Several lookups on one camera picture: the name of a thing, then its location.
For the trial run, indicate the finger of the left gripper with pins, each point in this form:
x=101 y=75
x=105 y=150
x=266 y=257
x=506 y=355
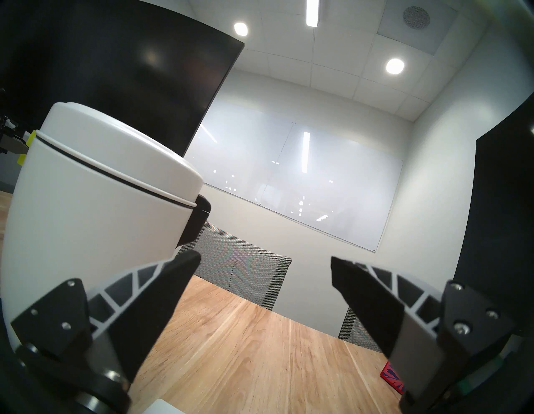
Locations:
x=12 y=144

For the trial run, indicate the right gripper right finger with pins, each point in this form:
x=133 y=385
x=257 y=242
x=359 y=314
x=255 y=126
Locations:
x=384 y=309

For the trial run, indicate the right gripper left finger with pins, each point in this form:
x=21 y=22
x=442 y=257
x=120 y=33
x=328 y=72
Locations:
x=137 y=309

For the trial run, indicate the white pedal trash can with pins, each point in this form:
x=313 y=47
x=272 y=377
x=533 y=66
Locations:
x=83 y=208

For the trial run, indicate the curved black monitor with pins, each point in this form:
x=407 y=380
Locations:
x=125 y=62

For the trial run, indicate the grey mesh office chair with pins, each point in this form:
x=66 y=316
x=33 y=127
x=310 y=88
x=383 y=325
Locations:
x=354 y=334
x=242 y=267

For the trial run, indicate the red patterned tissue box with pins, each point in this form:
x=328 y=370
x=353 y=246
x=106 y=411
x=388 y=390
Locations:
x=392 y=375

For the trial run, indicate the white table power outlet box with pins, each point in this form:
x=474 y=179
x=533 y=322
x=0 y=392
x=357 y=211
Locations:
x=162 y=407

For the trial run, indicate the glass whiteboard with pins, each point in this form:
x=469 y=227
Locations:
x=292 y=175

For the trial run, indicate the round ceiling light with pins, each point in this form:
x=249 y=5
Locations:
x=395 y=66
x=241 y=29

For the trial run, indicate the round ceiling speaker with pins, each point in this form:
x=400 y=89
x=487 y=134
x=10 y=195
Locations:
x=416 y=17

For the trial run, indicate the linear ceiling light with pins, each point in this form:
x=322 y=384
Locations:
x=312 y=12

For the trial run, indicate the large black wall display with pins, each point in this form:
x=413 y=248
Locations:
x=500 y=208

